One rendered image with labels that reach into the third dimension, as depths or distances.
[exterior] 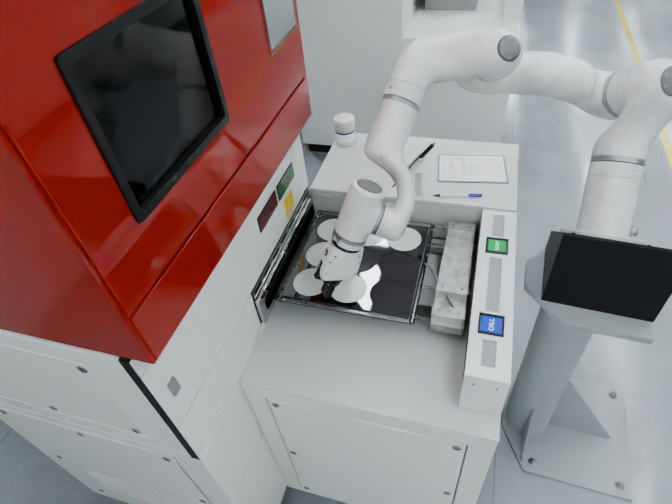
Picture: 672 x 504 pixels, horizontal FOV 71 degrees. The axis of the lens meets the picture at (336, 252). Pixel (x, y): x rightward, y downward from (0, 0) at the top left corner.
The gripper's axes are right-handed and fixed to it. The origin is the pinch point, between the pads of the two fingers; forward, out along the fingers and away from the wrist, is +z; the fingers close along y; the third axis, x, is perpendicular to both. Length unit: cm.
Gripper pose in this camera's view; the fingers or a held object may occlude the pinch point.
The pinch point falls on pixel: (327, 288)
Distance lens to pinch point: 123.7
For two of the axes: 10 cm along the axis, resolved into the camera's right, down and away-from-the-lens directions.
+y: 8.7, 0.1, 4.8
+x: -3.7, -6.3, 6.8
